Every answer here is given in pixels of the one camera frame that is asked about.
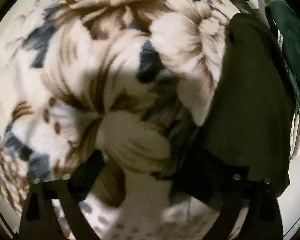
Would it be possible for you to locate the small black garment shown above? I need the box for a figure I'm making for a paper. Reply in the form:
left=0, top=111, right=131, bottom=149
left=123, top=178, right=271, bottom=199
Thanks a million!
left=152, top=12, right=297, bottom=210

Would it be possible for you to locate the dark green fleece garment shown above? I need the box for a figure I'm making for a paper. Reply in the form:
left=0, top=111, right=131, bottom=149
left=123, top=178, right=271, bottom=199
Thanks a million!
left=267, top=1, right=300, bottom=104

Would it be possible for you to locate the floral fleece bed blanket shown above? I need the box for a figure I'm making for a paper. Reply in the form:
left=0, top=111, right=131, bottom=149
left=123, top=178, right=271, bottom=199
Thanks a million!
left=0, top=0, right=239, bottom=239

